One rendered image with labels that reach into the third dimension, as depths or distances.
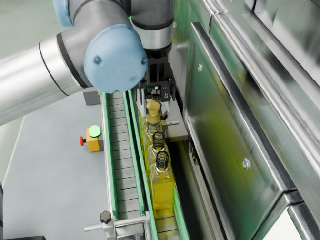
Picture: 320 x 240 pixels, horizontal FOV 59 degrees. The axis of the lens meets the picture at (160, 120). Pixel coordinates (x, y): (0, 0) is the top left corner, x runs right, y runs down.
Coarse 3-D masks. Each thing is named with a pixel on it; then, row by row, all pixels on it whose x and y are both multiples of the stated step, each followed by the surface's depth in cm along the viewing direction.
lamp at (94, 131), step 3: (93, 126) 108; (96, 126) 108; (90, 129) 107; (93, 129) 107; (96, 129) 107; (99, 129) 108; (90, 132) 106; (93, 132) 106; (96, 132) 106; (99, 132) 108; (90, 135) 107; (93, 135) 107; (96, 135) 107; (99, 135) 108
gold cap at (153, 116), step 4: (148, 104) 68; (152, 104) 68; (156, 104) 68; (148, 108) 67; (152, 108) 67; (156, 108) 67; (148, 112) 68; (152, 112) 67; (156, 112) 67; (148, 116) 69; (152, 116) 68; (156, 116) 68; (148, 120) 70; (152, 120) 69; (156, 120) 70
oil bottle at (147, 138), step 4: (160, 128) 76; (144, 132) 75; (148, 132) 74; (144, 136) 75; (148, 136) 74; (144, 140) 75; (148, 140) 74; (144, 144) 75; (148, 144) 74; (144, 148) 78; (144, 152) 81; (144, 156) 84; (144, 160) 87; (148, 180) 87
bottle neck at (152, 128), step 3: (147, 123) 72; (150, 123) 70; (156, 123) 70; (159, 123) 72; (147, 126) 73; (150, 126) 71; (153, 126) 71; (156, 126) 71; (159, 126) 73; (150, 129) 72; (153, 129) 72; (156, 129) 72; (150, 132) 73; (153, 132) 73
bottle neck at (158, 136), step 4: (156, 132) 68; (160, 132) 68; (152, 136) 67; (156, 136) 69; (160, 136) 69; (164, 136) 67; (152, 140) 68; (156, 140) 66; (160, 140) 66; (164, 140) 69; (156, 144) 68; (160, 144) 68; (156, 148) 69; (160, 148) 69
